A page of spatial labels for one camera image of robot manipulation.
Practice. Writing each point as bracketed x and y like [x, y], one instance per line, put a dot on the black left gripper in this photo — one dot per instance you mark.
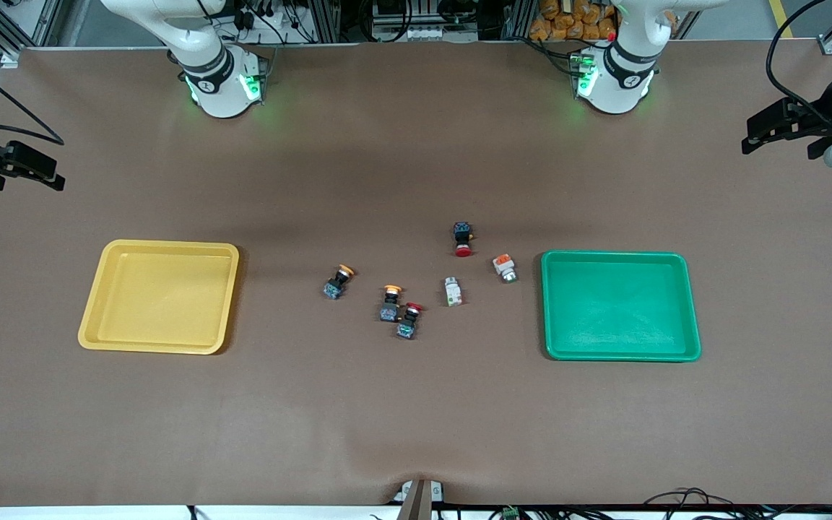
[823, 120]

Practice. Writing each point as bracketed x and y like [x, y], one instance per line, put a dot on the green button orange white body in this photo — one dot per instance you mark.
[505, 268]

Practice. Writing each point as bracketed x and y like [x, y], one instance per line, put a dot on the yellow push button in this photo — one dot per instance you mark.
[389, 305]
[339, 282]

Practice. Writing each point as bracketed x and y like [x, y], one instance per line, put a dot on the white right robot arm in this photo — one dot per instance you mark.
[217, 94]

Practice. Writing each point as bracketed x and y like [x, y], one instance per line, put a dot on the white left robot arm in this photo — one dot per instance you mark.
[618, 90]

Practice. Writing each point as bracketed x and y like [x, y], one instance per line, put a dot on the yellow plastic tray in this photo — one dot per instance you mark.
[159, 300]

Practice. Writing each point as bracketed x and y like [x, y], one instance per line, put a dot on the green plastic tray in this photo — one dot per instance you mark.
[618, 307]

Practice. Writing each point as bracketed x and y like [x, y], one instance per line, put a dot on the orange snack bags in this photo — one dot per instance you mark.
[568, 18]

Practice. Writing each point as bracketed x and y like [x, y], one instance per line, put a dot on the red push button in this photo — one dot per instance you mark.
[408, 323]
[463, 238]

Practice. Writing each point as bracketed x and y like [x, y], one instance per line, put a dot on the white power strip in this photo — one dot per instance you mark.
[423, 33]

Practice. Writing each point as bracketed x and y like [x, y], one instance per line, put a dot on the small green connector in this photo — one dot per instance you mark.
[510, 513]

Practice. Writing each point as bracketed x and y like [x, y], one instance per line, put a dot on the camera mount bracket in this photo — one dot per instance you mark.
[417, 498]

